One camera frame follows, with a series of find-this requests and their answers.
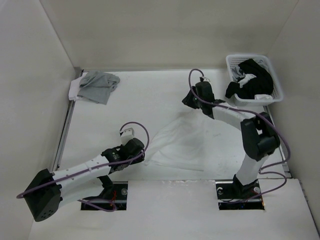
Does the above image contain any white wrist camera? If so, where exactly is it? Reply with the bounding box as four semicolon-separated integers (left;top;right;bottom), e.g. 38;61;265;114
199;76;210;82
119;127;135;146

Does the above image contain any white garment in basket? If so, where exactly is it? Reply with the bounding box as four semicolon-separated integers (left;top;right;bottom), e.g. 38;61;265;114
254;94;273;101

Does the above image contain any black tank top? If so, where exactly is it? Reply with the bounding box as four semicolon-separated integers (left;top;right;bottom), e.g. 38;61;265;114
225;58;274;100

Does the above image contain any white plastic laundry basket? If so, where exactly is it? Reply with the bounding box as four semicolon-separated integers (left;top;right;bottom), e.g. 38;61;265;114
225;53;284;107

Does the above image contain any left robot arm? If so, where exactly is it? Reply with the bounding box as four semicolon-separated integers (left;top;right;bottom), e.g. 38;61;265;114
23;137;146;222

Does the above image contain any folded white tank top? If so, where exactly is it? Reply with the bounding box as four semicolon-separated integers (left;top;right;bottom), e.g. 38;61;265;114
68;77;82;102

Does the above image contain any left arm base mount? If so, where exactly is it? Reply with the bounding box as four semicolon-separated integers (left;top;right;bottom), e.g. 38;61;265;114
80;181;129;212

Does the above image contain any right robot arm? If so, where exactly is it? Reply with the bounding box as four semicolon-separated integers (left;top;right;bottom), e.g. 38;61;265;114
182;81;280;198

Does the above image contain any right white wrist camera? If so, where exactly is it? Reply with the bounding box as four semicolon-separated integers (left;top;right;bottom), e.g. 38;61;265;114
199;76;210;82

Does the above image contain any folded grey tank top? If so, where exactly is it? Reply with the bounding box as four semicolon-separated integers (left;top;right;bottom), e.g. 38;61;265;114
77;71;121;105

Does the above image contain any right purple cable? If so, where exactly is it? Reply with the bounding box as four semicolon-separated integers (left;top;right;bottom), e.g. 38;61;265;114
187;68;293;202

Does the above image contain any grey garment in basket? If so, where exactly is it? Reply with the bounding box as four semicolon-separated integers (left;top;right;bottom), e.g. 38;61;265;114
231;66;246;82

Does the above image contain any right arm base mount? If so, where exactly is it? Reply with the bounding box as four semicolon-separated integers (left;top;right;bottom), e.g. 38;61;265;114
216;180;265;211

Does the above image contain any metal table edge rail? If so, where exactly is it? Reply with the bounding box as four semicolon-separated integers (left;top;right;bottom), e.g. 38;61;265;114
49;100;76;172

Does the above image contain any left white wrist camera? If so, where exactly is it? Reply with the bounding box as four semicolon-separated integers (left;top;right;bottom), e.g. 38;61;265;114
119;127;135;146

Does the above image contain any white tank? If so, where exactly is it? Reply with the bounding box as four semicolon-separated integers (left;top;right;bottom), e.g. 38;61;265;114
145;110;244;172
68;77;82;102

